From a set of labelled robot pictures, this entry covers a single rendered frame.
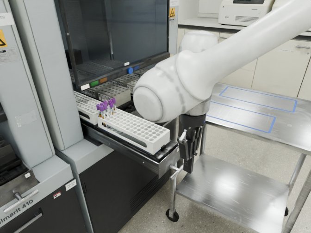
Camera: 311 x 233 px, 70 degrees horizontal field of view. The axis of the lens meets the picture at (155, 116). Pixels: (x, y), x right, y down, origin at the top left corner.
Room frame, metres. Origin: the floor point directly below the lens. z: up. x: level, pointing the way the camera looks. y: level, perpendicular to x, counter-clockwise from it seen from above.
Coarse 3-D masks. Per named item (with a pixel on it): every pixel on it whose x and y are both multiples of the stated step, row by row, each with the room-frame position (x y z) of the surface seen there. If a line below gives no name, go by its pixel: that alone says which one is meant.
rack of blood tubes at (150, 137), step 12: (108, 120) 0.74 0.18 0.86; (120, 120) 0.74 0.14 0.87; (132, 120) 0.73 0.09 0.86; (144, 120) 0.73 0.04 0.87; (120, 132) 0.71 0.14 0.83; (132, 132) 0.65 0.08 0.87; (144, 132) 0.65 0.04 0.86; (156, 132) 0.65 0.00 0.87; (168, 132) 0.65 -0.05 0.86; (144, 144) 0.65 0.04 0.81; (156, 144) 0.60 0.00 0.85
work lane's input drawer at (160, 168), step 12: (84, 120) 0.82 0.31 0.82; (84, 132) 0.81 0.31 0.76; (96, 132) 0.75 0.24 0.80; (108, 132) 0.72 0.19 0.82; (108, 144) 0.71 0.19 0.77; (120, 144) 0.66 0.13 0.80; (132, 144) 0.64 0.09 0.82; (168, 144) 0.64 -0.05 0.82; (132, 156) 0.62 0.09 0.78; (144, 156) 0.59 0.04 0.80; (156, 156) 0.58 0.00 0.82; (168, 156) 0.59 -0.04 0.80; (156, 168) 0.55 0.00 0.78; (168, 168) 0.59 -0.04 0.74; (180, 168) 0.58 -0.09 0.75
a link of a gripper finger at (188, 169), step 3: (192, 156) 0.55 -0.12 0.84; (192, 159) 0.54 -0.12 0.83; (192, 162) 0.54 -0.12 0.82; (183, 165) 0.56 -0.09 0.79; (189, 165) 0.54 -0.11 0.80; (192, 165) 0.55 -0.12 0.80; (183, 168) 0.56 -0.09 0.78; (186, 168) 0.55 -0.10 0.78; (189, 168) 0.54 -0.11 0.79; (186, 171) 0.55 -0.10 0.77; (189, 171) 0.54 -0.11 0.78
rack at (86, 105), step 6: (78, 96) 0.97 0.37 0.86; (84, 96) 0.97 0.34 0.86; (78, 102) 0.91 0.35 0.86; (84, 102) 0.91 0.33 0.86; (90, 102) 0.91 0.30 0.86; (96, 102) 0.90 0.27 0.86; (78, 108) 0.85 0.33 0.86; (84, 108) 0.85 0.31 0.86; (90, 108) 0.85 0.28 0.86; (96, 108) 0.85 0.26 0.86; (108, 108) 0.84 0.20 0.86; (84, 114) 0.89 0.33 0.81; (90, 114) 0.79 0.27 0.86; (96, 114) 0.79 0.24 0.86; (90, 120) 0.80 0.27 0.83; (96, 120) 0.79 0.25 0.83
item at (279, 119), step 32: (224, 96) 1.03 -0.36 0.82; (256, 96) 1.03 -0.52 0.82; (288, 96) 1.02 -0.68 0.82; (224, 128) 0.75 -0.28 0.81; (256, 128) 0.73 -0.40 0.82; (288, 128) 0.73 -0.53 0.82; (192, 192) 0.88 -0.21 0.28; (224, 192) 0.88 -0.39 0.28; (256, 192) 0.87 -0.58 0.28; (288, 192) 0.87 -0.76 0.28; (256, 224) 0.68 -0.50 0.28; (288, 224) 0.57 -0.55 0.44
